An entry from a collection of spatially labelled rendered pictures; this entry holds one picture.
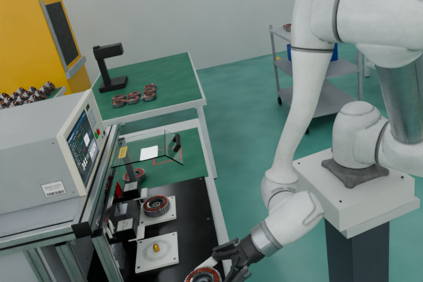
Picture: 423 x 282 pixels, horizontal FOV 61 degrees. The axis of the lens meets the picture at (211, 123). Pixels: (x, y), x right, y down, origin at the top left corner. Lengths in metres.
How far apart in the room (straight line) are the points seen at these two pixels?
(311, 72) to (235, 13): 5.65
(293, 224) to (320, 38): 0.48
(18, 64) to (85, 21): 1.93
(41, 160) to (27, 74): 3.84
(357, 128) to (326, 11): 0.57
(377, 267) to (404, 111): 0.86
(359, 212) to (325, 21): 0.76
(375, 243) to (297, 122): 0.82
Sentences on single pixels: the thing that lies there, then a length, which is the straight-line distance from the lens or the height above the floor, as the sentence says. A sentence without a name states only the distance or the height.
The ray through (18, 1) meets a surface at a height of 1.70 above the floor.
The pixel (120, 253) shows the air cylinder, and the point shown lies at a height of 0.82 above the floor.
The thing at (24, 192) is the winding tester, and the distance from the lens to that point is 1.19.
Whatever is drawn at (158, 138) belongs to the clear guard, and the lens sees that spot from 1.49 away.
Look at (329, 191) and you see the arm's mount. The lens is 1.38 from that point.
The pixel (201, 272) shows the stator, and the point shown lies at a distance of 1.17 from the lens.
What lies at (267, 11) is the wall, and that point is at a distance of 6.62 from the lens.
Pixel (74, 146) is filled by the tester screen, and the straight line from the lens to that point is 1.14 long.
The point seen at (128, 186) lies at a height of 0.92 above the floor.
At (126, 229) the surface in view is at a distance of 1.28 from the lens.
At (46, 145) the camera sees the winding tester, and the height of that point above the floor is 1.30.
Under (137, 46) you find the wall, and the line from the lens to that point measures 6.47.
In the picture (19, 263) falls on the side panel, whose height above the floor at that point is 1.03.
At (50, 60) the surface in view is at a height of 0.99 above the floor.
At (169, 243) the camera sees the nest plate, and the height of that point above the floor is 0.78.
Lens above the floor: 1.66
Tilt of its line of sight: 23 degrees down
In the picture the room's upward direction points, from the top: 12 degrees counter-clockwise
